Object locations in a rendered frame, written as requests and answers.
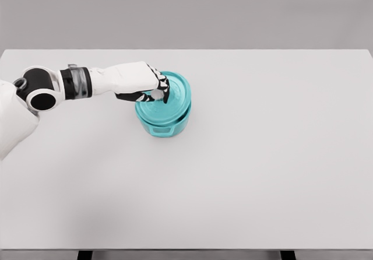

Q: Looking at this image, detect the teal pot lid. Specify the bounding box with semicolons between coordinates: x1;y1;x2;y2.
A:
135;71;192;126

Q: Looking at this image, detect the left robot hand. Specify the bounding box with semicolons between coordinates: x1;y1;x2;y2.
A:
113;61;171;104

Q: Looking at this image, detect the teal pot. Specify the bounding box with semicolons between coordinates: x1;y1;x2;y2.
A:
135;99;192;138

